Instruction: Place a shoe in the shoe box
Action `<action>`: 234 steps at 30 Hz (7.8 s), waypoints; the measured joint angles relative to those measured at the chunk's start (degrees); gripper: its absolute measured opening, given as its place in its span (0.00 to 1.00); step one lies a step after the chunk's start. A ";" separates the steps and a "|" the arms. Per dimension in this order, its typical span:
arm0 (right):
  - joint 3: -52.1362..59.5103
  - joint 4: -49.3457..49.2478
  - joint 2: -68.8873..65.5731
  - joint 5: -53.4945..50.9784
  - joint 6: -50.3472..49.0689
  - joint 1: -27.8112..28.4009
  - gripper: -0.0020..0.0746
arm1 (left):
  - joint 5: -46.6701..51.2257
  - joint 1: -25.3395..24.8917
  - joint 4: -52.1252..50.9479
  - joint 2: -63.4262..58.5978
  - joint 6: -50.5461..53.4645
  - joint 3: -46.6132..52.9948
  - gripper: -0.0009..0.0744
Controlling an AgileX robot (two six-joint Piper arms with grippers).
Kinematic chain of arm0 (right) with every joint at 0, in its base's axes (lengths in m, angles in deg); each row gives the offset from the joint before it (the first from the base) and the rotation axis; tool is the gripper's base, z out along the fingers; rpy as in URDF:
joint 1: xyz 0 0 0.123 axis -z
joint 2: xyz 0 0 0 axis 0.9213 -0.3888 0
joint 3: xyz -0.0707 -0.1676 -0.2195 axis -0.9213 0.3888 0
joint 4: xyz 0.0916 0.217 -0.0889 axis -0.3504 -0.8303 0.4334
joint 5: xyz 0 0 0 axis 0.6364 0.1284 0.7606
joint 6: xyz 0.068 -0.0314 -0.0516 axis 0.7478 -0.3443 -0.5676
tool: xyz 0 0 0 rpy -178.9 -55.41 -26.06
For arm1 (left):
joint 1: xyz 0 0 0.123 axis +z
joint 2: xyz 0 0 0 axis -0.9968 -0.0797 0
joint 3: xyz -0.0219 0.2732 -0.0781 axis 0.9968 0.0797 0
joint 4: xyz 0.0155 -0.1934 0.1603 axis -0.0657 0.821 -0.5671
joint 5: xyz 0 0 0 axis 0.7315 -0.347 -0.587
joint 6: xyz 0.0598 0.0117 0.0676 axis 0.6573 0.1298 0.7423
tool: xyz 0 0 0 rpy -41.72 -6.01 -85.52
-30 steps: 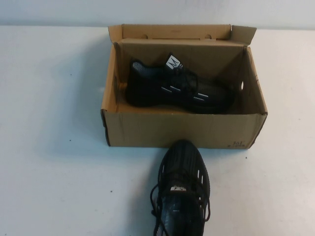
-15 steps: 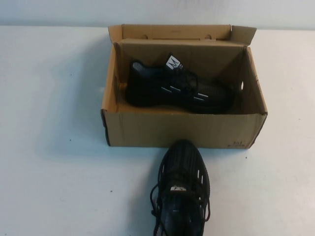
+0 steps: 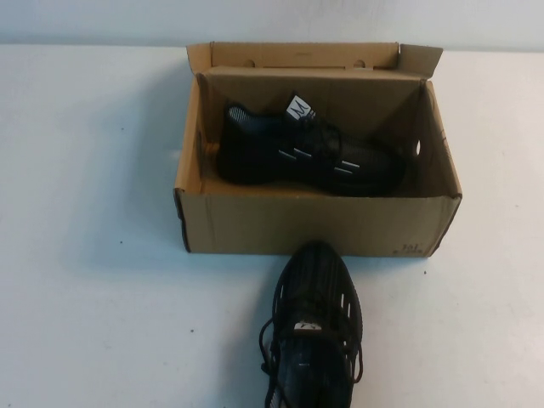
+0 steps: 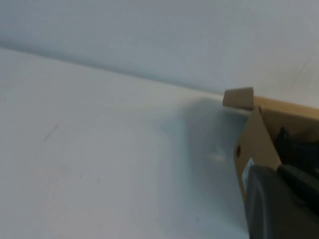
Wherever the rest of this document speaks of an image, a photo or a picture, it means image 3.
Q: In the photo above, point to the brown cardboard shoe box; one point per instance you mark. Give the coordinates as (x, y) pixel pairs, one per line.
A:
(297, 221)

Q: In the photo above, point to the black knit sneaker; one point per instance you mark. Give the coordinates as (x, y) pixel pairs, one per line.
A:
(255, 161)
(314, 276)

